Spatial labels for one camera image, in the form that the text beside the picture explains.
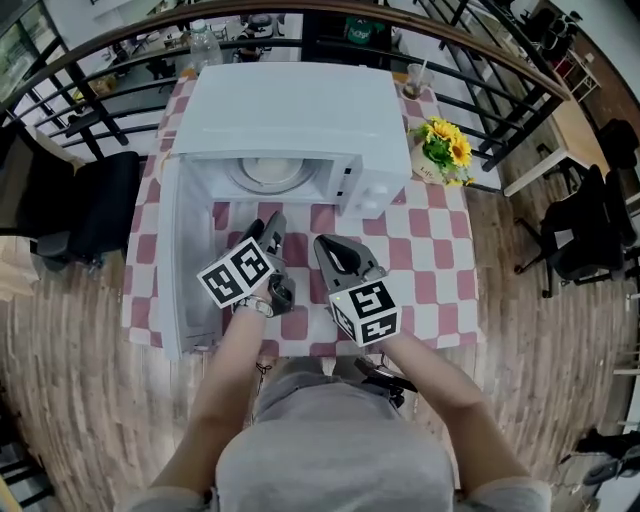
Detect silver bracelet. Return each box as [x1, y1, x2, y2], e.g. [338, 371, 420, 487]
[232, 294, 276, 319]

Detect black railing with wooden rail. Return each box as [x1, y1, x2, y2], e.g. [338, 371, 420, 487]
[0, 0, 572, 162]

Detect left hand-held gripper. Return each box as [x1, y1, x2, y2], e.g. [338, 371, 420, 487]
[197, 210, 297, 318]

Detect clear plastic water bottle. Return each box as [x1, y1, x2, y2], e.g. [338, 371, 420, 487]
[189, 18, 224, 77]

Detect clear plastic cup with straw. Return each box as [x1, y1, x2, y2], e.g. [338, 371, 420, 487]
[401, 58, 437, 101]

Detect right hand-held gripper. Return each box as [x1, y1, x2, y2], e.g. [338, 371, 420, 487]
[313, 233, 402, 348]

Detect sunflower bouquet in white pot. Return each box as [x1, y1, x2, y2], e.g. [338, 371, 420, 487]
[407, 116, 476, 188]

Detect black office chair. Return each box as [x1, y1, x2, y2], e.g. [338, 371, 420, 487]
[0, 124, 142, 274]
[513, 118, 640, 300]

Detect black strap with cable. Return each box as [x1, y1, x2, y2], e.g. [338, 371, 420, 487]
[353, 355, 419, 407]

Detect person's left forearm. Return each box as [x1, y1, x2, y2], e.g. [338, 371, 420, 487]
[148, 298, 275, 496]

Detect person's grey shirt torso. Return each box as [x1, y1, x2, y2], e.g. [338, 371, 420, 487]
[117, 368, 554, 512]

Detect white wooden-top table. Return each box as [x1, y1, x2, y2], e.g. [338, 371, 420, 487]
[501, 94, 612, 199]

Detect red white checkered tablecloth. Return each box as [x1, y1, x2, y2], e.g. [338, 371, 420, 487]
[121, 73, 485, 359]

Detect white microwave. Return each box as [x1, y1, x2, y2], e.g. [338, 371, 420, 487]
[156, 63, 413, 361]

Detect black bag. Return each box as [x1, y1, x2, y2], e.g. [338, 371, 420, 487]
[573, 428, 640, 487]

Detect person's right forearm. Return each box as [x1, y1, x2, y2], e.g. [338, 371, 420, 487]
[382, 328, 532, 497]

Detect green bag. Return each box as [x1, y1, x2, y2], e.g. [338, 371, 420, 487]
[344, 16, 387, 45]

